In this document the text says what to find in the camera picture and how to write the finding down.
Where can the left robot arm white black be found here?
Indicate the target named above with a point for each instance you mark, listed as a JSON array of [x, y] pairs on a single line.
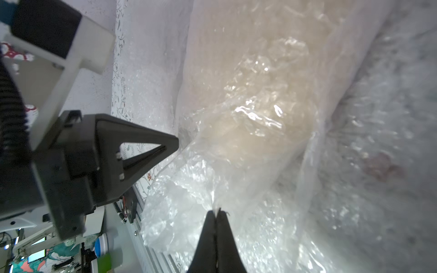
[[69, 42]]

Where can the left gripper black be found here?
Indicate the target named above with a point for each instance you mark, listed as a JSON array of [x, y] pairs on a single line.
[[57, 175]]

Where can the aluminium front rail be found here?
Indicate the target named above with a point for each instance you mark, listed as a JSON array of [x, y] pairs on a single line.
[[152, 254]]

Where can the yellow plate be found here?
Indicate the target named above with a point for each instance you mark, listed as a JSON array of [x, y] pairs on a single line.
[[260, 78]]

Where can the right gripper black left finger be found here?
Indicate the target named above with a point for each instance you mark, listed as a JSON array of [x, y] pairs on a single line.
[[205, 257]]

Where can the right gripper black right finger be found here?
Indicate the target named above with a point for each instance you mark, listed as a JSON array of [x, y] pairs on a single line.
[[228, 258]]

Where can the clear bubble wrap sheet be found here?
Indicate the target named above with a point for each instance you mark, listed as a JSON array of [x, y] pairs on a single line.
[[371, 204]]

